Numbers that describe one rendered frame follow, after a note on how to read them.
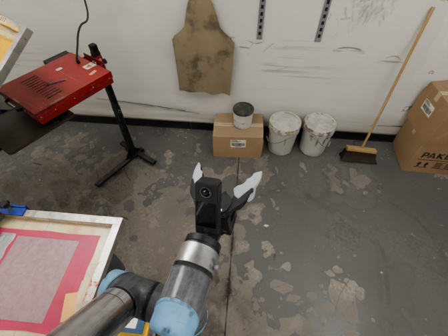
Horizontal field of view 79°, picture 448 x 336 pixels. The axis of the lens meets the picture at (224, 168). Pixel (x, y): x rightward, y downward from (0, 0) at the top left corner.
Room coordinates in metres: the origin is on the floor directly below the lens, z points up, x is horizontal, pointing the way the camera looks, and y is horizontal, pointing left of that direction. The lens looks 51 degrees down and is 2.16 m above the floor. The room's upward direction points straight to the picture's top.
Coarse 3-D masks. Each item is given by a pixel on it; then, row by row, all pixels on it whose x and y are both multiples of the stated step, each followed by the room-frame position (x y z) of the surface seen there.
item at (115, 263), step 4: (116, 256) 0.57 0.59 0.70; (112, 260) 0.54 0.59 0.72; (116, 260) 0.56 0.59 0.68; (120, 260) 0.58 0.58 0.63; (112, 264) 0.53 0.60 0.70; (116, 264) 0.55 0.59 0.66; (120, 264) 0.56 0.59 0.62; (108, 268) 0.51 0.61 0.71; (112, 268) 0.52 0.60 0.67; (116, 268) 0.53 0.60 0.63; (120, 268) 0.55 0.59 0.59; (124, 268) 0.56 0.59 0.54; (108, 272) 0.49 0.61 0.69
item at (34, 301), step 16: (0, 288) 0.34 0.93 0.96; (16, 288) 0.34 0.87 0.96; (32, 288) 0.34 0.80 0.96; (48, 288) 0.34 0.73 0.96; (64, 288) 0.34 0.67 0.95; (0, 304) 0.28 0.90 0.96; (16, 304) 0.28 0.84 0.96; (32, 304) 0.28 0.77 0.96; (48, 304) 0.28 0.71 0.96; (0, 320) 0.22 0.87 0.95; (16, 320) 0.22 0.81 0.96; (32, 320) 0.22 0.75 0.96; (48, 320) 0.22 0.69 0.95
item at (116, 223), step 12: (12, 216) 0.66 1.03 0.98; (24, 216) 0.66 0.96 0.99; (36, 216) 0.66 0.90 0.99; (48, 216) 0.66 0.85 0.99; (60, 216) 0.66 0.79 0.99; (72, 216) 0.66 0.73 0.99; (84, 216) 0.66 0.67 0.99; (96, 216) 0.66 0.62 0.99; (120, 228) 0.60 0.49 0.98; (108, 240) 0.53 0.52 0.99; (108, 252) 0.48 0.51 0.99; (108, 264) 0.43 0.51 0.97; (96, 276) 0.37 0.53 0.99; (96, 288) 0.33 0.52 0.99; (84, 300) 0.28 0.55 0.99
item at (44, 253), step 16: (16, 240) 0.55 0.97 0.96; (32, 240) 0.55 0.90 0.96; (48, 240) 0.55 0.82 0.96; (64, 240) 0.55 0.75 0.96; (80, 240) 0.55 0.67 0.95; (96, 240) 0.55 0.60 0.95; (16, 256) 0.47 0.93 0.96; (32, 256) 0.47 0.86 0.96; (48, 256) 0.47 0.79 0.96; (64, 256) 0.47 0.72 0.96; (80, 256) 0.47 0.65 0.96; (0, 272) 0.40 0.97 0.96; (16, 272) 0.40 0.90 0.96; (32, 272) 0.40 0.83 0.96; (48, 272) 0.40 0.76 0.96; (64, 272) 0.40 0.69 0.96; (80, 272) 0.40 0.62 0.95
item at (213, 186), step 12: (204, 180) 0.30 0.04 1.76; (216, 180) 0.30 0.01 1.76; (204, 192) 0.28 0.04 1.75; (216, 192) 0.28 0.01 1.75; (204, 204) 0.27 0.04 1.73; (216, 204) 0.26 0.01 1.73; (204, 216) 0.26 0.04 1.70; (216, 216) 0.25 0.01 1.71; (204, 228) 0.24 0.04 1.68; (216, 228) 0.24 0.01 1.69
